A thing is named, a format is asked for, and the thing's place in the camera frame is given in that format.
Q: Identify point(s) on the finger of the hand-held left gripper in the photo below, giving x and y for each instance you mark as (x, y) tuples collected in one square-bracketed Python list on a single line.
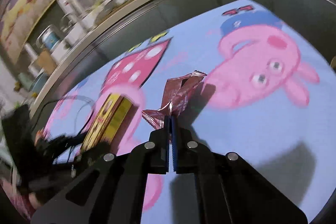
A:
[(97, 150)]

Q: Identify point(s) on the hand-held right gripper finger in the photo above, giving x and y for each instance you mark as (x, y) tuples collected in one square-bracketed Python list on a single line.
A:
[(168, 134), (174, 140)]

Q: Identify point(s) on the yellow cardboard box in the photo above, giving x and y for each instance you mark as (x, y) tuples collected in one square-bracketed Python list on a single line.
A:
[(115, 119)]

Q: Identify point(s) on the red snack wrapper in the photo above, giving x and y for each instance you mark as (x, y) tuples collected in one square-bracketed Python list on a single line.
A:
[(181, 92)]

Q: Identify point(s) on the light blue basin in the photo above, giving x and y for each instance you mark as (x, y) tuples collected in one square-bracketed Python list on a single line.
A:
[(39, 82)]

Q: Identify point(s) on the wooden cutting board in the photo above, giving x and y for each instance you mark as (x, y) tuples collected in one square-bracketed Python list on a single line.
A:
[(46, 61)]

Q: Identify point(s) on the cartoon printed blanket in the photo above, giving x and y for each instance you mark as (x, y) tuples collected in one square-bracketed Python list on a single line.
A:
[(262, 134)]

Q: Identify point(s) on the blue white packet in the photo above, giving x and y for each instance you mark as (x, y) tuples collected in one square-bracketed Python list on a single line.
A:
[(49, 39)]

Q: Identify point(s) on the wall poster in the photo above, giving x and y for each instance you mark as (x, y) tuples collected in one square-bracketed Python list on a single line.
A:
[(29, 11)]

